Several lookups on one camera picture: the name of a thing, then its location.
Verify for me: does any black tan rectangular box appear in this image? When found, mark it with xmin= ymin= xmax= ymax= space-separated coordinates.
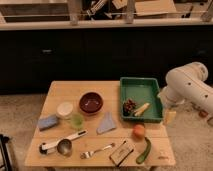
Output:
xmin=109 ymin=140 xmax=134 ymax=167

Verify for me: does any dark cabinet counter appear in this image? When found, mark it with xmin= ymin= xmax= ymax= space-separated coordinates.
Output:
xmin=0 ymin=22 xmax=213 ymax=94

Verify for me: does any wooden table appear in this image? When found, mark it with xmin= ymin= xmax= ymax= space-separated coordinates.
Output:
xmin=24 ymin=80 xmax=177 ymax=171

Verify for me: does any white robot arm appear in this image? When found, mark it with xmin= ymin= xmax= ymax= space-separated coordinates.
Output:
xmin=158 ymin=62 xmax=213 ymax=115

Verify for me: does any dark red bowl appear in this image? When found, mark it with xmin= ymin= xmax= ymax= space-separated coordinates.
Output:
xmin=79 ymin=92 xmax=103 ymax=114

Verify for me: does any green translucent cup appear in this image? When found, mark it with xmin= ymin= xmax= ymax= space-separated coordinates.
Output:
xmin=70 ymin=114 xmax=84 ymax=130

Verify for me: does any green cucumber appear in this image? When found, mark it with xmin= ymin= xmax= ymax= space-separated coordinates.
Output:
xmin=136 ymin=138 xmax=151 ymax=164

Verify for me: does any white round lid container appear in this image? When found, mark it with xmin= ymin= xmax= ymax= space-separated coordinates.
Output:
xmin=57 ymin=102 xmax=73 ymax=119

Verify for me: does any blue grey towel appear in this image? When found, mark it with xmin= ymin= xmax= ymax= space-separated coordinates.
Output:
xmin=96 ymin=112 xmax=116 ymax=134

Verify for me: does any green plastic tray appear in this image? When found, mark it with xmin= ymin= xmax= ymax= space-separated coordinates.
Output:
xmin=120 ymin=77 xmax=163 ymax=123

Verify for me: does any yellow block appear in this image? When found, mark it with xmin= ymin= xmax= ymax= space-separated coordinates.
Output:
xmin=163 ymin=110 xmax=176 ymax=125

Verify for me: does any blue sponge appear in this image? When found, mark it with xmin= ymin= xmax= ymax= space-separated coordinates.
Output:
xmin=38 ymin=115 xmax=59 ymax=131

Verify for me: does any silver fork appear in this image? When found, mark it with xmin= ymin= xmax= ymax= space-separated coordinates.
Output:
xmin=80 ymin=143 xmax=115 ymax=159

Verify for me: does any metal measuring cup white handle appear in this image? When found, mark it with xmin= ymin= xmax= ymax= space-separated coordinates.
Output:
xmin=39 ymin=130 xmax=87 ymax=155

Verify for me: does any orange round fruit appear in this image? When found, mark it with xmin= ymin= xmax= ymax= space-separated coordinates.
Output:
xmin=133 ymin=124 xmax=145 ymax=139

